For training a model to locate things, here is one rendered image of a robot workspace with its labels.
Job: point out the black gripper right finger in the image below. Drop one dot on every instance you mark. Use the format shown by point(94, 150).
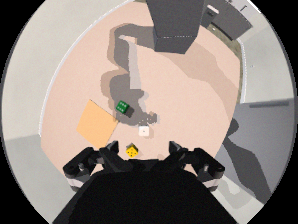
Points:
point(209, 171)

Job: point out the orange flat mat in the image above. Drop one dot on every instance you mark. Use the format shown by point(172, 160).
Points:
point(96, 125)

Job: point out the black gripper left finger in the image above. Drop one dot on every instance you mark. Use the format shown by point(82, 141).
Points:
point(79, 169)

